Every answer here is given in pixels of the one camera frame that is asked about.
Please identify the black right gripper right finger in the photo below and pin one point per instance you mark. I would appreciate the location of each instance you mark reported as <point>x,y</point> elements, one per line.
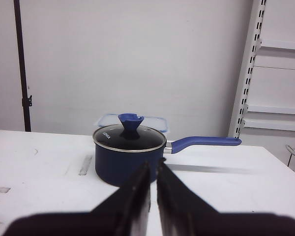
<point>183,213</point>

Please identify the black tripod pole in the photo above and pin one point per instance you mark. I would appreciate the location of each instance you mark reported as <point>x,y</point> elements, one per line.
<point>26,99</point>

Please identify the white slotted shelf upright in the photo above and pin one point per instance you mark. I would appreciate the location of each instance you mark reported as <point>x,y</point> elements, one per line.
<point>265,95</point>

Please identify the glass lid with blue knob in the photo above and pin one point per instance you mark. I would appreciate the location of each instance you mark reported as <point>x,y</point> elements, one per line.
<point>129,136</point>

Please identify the blue saucepan with handle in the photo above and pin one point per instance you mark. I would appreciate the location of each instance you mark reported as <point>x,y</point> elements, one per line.
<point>115,167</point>

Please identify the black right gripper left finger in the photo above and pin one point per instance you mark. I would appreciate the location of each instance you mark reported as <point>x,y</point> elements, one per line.
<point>124,213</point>

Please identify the clear plastic food container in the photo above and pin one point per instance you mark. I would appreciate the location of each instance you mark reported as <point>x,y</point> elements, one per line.
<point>157,123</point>

